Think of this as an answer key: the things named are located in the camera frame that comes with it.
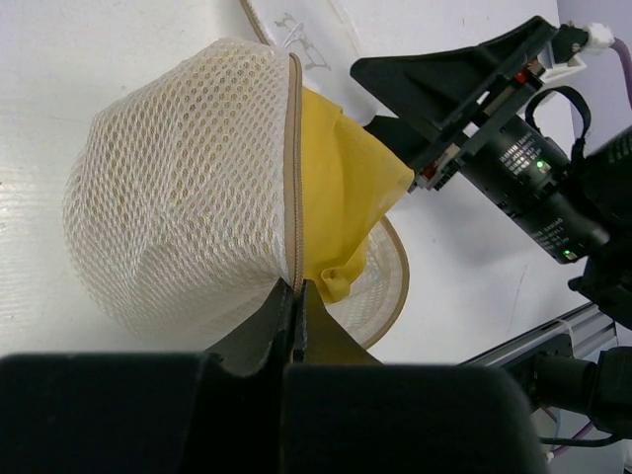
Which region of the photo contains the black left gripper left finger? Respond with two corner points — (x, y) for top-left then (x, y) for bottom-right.
(1, 282), (294, 473)

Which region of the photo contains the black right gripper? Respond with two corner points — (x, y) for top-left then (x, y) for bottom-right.
(351, 16), (610, 264)

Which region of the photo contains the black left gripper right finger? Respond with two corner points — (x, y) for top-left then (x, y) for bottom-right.
(283, 282), (547, 473)

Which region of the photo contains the yellow bra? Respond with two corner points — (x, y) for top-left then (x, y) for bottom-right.
(301, 88), (414, 303)

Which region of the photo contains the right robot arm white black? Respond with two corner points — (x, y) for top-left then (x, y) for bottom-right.
(351, 16), (631, 326)

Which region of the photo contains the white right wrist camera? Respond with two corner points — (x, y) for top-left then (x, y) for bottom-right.
(537, 23), (615, 88)

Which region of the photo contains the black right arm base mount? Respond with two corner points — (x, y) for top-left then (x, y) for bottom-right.
(501, 334), (631, 439)

